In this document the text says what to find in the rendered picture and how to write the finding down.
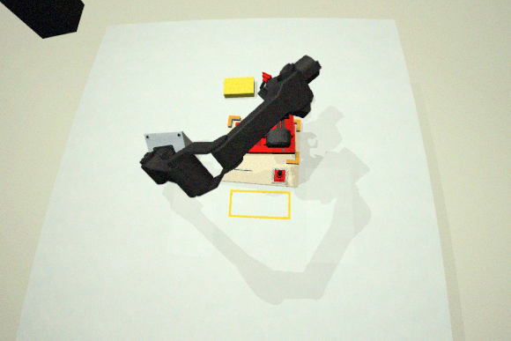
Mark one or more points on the yellow rectangular block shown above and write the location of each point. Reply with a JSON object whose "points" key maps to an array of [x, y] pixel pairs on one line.
{"points": [[239, 87]]}

